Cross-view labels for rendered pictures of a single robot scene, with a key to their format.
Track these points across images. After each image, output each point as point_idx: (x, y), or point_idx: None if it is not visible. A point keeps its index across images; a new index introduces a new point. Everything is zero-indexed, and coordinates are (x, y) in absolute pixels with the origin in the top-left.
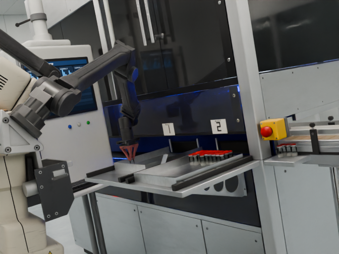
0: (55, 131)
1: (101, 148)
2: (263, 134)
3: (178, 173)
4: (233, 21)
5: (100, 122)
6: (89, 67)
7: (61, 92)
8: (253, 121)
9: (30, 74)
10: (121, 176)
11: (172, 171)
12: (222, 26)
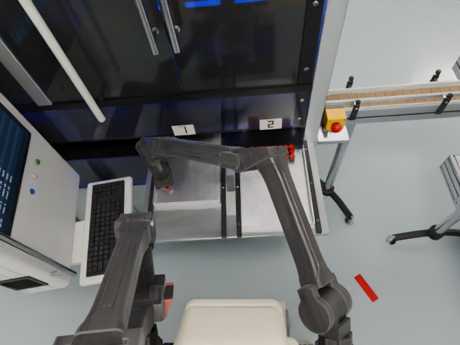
0: (29, 217)
1: (62, 173)
2: (335, 132)
3: (266, 194)
4: (330, 31)
5: (42, 145)
6: (309, 233)
7: (348, 303)
8: (318, 118)
9: (276, 309)
10: (198, 222)
11: (253, 192)
12: (309, 33)
